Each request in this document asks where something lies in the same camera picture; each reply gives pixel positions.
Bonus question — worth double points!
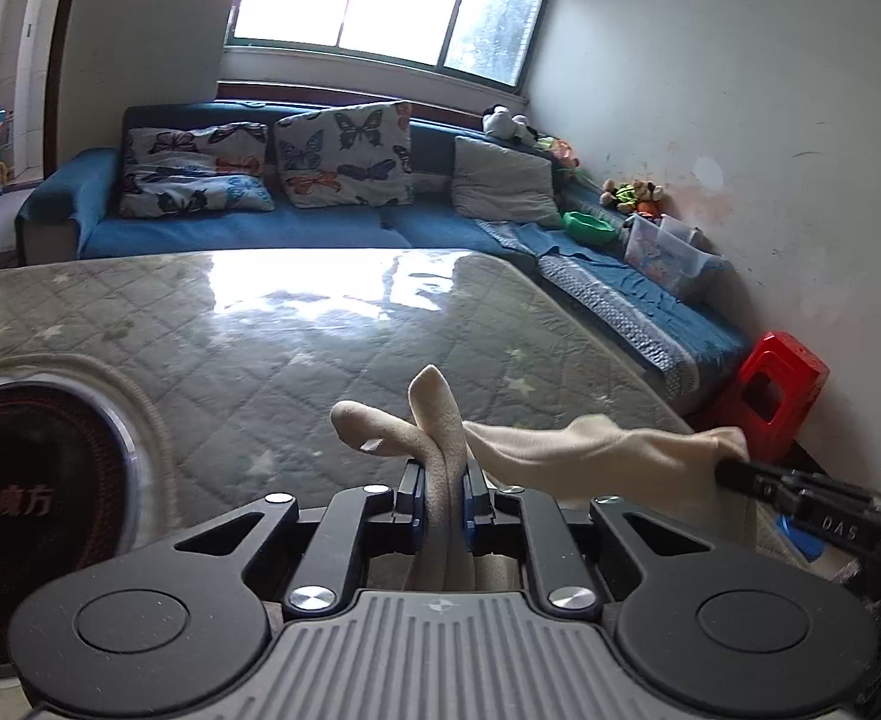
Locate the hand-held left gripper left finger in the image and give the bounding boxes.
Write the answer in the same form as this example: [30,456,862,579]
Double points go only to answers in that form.
[172,459,426,614]

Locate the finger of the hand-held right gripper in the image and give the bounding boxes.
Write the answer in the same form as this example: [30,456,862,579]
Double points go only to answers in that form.
[716,457,813,490]
[714,475,787,512]

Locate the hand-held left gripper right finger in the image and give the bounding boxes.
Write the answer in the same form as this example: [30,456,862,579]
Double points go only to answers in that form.
[461,459,715,614]

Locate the cream knit garment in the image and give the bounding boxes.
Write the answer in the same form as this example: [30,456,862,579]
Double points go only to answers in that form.
[330,364,756,593]

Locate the blue plastic object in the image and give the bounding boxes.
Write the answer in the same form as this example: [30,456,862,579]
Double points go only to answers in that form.
[781,514,831,563]

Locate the red plastic stool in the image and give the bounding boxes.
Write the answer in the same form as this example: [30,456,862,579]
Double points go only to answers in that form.
[714,330,831,466]

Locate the blue sofa blanket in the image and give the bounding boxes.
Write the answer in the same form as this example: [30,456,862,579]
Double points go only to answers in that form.
[477,217,752,402]

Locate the clear plastic storage box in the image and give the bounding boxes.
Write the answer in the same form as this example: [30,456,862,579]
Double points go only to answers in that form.
[657,214,732,299]
[624,214,703,293]

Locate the green plastic bowl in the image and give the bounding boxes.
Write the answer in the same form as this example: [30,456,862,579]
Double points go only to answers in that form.
[562,210,617,245]

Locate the brown plush toys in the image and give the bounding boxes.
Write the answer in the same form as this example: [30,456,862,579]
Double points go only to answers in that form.
[599,178,666,217]

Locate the blue sofa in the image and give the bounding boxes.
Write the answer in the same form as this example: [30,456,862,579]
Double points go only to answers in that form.
[14,101,756,413]

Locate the grey pillow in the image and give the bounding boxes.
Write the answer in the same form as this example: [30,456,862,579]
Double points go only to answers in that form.
[451,135,565,230]

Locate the butterfly print pillow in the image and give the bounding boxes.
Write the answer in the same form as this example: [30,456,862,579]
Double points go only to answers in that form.
[273,100,415,209]
[127,122,270,179]
[116,171,276,220]

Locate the colourful plush toy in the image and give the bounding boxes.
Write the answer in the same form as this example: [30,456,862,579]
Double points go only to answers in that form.
[534,133,584,170]

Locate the round black induction cooker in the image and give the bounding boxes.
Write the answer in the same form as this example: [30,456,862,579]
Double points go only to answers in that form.
[0,382,137,676]

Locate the panda plush toy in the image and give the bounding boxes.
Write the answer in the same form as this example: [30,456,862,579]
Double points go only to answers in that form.
[481,105,539,143]

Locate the dark wooden door frame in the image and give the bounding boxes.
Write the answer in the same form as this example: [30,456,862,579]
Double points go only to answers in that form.
[35,0,91,185]

